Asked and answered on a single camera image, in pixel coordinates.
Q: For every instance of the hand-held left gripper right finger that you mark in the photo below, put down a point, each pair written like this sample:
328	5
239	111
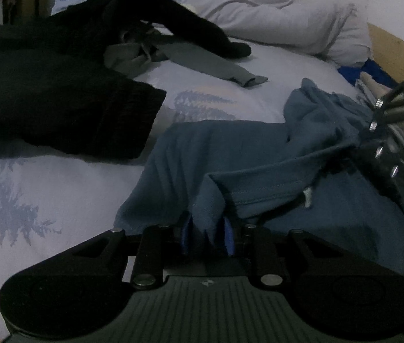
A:
229	238

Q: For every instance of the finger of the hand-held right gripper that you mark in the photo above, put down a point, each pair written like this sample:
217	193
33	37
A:
388	157
395	110

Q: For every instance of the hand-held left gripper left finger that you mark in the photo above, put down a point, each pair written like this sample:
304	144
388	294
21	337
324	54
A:
185	237

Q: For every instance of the teal blue t-shirt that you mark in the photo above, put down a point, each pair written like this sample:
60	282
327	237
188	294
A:
241	157

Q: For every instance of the beige folded garment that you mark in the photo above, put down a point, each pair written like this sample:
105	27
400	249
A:
367	78

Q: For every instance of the royal blue cloth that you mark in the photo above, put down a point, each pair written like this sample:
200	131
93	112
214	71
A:
355	73

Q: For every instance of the wooden headboard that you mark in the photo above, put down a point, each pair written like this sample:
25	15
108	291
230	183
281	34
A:
398	50

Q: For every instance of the light blue printed duvet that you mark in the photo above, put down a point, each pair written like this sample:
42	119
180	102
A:
259	10

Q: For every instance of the grey-green garment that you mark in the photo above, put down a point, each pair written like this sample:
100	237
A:
191	57

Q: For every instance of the black garment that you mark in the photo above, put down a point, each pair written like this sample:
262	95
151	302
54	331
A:
51	89

